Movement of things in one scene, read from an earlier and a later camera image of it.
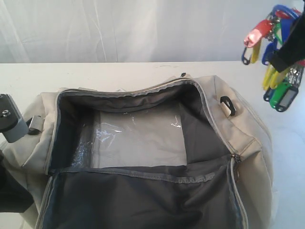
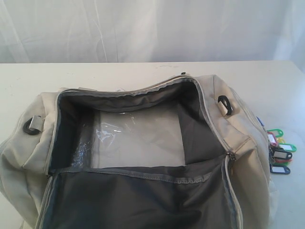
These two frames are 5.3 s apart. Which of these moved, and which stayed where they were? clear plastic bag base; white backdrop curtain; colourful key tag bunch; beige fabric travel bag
Moved: colourful key tag bunch
Stayed: white backdrop curtain; beige fabric travel bag; clear plastic bag base
